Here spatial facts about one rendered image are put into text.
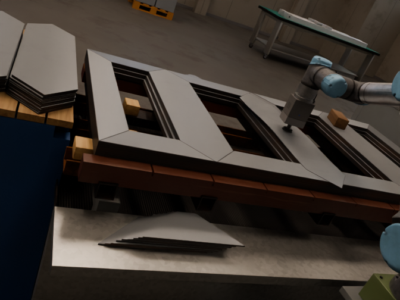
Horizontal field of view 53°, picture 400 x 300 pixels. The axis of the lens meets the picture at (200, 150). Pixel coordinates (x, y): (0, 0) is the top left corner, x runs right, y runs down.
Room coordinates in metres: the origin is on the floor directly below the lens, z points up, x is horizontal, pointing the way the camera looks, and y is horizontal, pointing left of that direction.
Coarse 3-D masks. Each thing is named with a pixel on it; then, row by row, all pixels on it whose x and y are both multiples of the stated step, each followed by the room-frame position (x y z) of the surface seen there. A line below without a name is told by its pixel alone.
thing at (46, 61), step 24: (0, 24) 1.44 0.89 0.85; (24, 24) 1.57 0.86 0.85; (48, 24) 1.69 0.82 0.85; (0, 48) 1.22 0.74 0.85; (24, 48) 1.31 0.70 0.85; (48, 48) 1.41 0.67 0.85; (72, 48) 1.51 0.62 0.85; (0, 72) 1.06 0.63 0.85; (24, 72) 1.12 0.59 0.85; (48, 72) 1.19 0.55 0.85; (72, 72) 1.28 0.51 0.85; (24, 96) 1.04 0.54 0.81; (48, 96) 1.05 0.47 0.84; (72, 96) 1.14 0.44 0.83
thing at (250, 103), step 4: (244, 100) 1.72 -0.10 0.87; (248, 100) 1.74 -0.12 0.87; (248, 104) 1.68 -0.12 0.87; (252, 104) 1.71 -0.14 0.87; (256, 104) 1.73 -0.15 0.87; (260, 104) 1.75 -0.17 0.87; (264, 104) 1.78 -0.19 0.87; (260, 108) 1.69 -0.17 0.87; (264, 108) 1.72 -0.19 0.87; (268, 108) 1.74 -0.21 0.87; (272, 108) 1.77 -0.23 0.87
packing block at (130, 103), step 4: (124, 100) 1.33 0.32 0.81; (128, 100) 1.32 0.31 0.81; (132, 100) 1.34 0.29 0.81; (136, 100) 1.35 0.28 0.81; (124, 104) 1.31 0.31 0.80; (128, 104) 1.29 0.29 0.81; (132, 104) 1.30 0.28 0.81; (136, 104) 1.32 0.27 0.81; (124, 108) 1.30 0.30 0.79; (128, 108) 1.29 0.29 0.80; (132, 108) 1.30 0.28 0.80; (136, 108) 1.30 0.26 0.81; (124, 112) 1.29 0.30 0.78; (128, 112) 1.29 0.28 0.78; (132, 112) 1.30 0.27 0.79; (136, 112) 1.30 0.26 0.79; (136, 116) 1.31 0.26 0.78
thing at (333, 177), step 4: (312, 172) 1.23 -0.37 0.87; (316, 172) 1.25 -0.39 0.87; (320, 172) 1.26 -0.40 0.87; (324, 172) 1.28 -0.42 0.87; (320, 176) 1.23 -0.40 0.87; (324, 176) 1.24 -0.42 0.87; (328, 176) 1.25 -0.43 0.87; (332, 176) 1.27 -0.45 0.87; (336, 176) 1.28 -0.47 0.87; (340, 176) 1.30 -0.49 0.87; (344, 176) 1.31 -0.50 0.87; (328, 180) 1.22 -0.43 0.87; (332, 180) 1.23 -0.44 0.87; (336, 180) 1.25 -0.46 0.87; (340, 180) 1.26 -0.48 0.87
